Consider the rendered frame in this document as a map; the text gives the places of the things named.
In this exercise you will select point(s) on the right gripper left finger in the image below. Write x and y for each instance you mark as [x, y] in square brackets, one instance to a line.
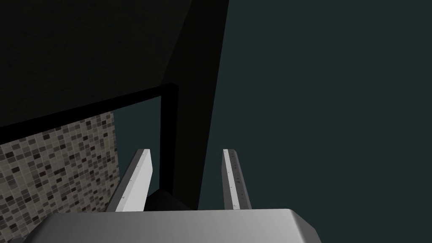
[135, 189]

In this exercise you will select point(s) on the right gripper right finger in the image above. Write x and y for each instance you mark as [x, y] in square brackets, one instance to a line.
[235, 184]

